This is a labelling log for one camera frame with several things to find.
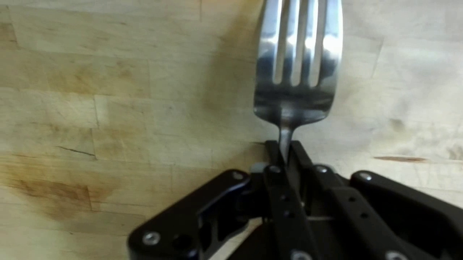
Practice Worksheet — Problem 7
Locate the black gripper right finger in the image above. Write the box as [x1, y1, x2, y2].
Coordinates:
[290, 141, 463, 260]

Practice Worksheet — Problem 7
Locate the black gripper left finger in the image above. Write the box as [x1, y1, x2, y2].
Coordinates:
[128, 141, 319, 260]

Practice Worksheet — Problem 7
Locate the silver metal fork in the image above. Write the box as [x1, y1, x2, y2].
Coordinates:
[254, 0, 345, 160]

